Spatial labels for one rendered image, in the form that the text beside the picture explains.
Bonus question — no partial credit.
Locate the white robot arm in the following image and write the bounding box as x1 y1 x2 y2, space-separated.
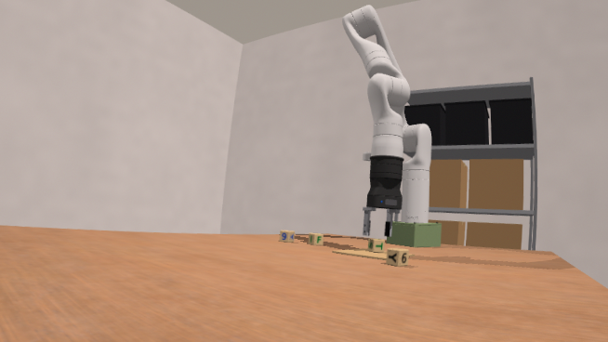
342 5 431 223

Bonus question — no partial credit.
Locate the tan flat mat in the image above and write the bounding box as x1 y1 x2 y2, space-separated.
332 248 387 260

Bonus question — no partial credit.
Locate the wooden letter block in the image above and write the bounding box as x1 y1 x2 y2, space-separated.
386 248 409 267
280 230 295 243
308 233 324 245
367 239 385 253

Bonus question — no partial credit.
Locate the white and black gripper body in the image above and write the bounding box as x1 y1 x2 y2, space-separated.
363 135 404 209

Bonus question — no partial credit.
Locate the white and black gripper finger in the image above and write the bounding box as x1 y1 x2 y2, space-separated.
385 209 401 237
363 207 376 236

